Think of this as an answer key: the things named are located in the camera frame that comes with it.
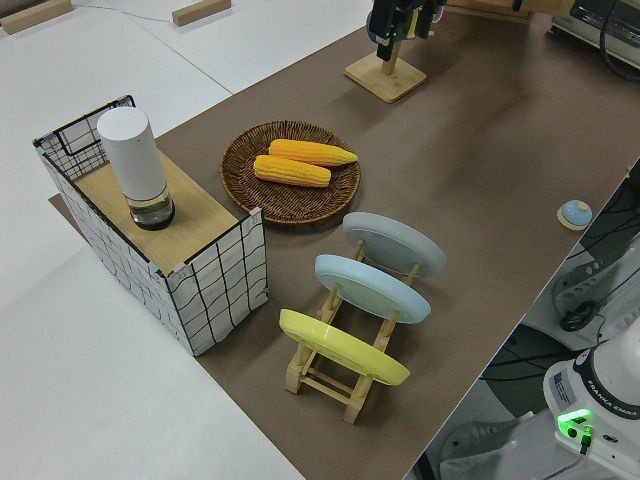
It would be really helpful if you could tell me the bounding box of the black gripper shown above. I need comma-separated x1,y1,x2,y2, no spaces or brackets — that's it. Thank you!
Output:
373,0,408,63

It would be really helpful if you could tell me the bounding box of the wooden mug tree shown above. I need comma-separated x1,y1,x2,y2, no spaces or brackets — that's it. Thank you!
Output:
344,27,436,105

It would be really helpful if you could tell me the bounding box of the blue mug yellow inside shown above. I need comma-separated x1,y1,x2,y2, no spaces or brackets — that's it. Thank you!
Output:
366,8,420,45

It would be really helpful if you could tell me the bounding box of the pink mug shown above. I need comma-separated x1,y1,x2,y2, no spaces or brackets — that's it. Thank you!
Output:
417,0,445,40

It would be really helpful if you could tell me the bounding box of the yellow corn cob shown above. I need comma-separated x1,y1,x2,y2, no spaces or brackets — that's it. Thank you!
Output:
268,138,360,168
253,154,333,189

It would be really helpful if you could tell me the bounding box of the large brown table mat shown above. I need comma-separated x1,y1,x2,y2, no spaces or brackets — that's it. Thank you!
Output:
48,0,640,480

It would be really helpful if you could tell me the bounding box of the short wooden block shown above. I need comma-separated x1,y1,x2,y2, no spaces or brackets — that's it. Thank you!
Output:
171,0,233,27

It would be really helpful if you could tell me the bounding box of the grey plate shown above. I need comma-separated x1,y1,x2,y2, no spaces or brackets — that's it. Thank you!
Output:
341,211,447,279

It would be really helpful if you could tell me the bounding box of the cream toaster oven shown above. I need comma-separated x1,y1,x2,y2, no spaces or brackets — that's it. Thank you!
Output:
549,0,640,52

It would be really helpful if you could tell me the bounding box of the round wicker basket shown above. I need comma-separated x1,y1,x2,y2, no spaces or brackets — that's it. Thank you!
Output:
220,119,362,229

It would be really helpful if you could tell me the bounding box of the light blue plate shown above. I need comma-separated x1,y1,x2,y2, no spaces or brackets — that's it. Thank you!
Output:
314,253,432,325

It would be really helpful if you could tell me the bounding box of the blue desk bell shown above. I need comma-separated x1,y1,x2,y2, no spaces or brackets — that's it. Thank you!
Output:
556,199,594,231

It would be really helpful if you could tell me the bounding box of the wooden board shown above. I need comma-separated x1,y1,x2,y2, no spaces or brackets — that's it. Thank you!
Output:
73,149,239,266

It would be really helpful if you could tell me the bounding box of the white cylinder glass base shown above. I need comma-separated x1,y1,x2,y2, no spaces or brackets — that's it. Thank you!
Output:
96,106,177,232

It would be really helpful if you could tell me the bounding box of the yellow plate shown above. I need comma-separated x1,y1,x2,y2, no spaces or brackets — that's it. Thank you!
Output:
278,308,412,387

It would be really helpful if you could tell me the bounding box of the long wooden block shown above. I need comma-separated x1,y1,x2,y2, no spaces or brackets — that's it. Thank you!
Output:
0,0,74,36

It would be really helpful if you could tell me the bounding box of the wooden plate rack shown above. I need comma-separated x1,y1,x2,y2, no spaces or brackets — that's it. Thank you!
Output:
285,238,421,425

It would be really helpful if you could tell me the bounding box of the black hanging cable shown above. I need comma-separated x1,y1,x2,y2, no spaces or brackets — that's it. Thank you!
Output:
597,0,640,85

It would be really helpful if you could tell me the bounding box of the wire grid box white paper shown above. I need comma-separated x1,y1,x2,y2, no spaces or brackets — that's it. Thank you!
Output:
32,93,270,358

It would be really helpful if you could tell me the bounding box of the white perforated metal bracket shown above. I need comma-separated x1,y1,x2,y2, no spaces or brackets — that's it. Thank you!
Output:
552,258,619,321

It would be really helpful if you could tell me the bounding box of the black coiled cable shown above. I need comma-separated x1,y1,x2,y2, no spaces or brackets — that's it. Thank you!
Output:
559,301,600,332

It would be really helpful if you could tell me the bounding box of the grey perforated metal bracket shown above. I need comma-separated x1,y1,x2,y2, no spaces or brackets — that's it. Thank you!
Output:
439,418,526,480

